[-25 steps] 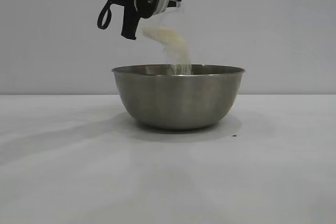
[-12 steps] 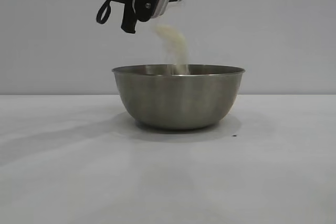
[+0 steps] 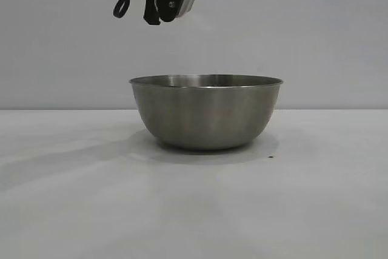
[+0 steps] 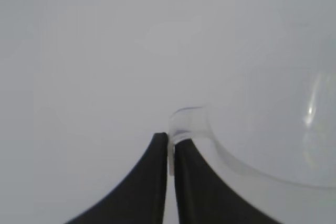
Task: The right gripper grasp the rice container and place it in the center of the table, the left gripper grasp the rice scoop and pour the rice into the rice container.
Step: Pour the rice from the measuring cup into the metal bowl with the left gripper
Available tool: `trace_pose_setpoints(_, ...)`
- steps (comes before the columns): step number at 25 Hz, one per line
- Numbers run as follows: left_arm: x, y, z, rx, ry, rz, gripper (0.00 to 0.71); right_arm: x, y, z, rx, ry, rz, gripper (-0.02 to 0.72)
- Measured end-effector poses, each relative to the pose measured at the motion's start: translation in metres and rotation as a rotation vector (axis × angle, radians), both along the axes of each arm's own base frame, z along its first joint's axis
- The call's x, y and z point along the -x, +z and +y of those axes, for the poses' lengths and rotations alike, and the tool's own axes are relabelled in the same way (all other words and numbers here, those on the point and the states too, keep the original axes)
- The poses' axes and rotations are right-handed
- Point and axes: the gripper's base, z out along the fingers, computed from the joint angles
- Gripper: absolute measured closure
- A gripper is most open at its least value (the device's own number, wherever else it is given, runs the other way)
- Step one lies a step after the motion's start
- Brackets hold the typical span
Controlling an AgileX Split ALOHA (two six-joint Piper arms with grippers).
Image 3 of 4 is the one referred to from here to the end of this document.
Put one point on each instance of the stainless steel mixing bowl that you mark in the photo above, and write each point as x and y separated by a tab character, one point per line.
206	113

